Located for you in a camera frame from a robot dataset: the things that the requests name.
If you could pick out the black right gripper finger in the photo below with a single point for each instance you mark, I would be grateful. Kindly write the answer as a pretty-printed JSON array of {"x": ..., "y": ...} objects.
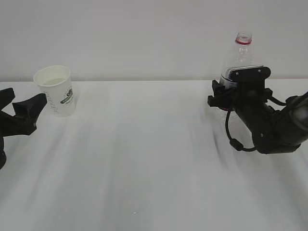
[{"x": 221, "y": 90}]

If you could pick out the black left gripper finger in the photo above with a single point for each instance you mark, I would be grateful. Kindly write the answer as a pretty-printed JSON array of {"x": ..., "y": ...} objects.
[
  {"x": 31, "y": 108},
  {"x": 6, "y": 97}
]

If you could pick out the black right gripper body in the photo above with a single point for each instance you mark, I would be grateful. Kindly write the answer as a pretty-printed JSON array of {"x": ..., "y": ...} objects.
[{"x": 241, "y": 99}]

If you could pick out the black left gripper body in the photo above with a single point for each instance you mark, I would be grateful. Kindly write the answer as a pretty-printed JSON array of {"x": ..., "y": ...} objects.
[{"x": 16, "y": 125}]

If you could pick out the white paper cup green logo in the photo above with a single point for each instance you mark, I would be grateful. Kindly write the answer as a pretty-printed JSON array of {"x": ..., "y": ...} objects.
[{"x": 55, "y": 82}]

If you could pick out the clear plastic water bottle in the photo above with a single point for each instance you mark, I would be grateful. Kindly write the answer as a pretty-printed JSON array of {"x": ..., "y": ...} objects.
[{"x": 239, "y": 55}]

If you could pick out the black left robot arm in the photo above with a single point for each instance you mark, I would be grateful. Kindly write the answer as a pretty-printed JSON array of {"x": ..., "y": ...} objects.
[{"x": 3, "y": 157}]

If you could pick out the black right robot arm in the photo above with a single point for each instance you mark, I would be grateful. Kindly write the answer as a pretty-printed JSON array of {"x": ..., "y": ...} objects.
[{"x": 276, "y": 127}]

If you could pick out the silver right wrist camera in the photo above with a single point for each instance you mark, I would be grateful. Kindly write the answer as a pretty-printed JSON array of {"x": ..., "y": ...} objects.
[{"x": 243, "y": 73}]

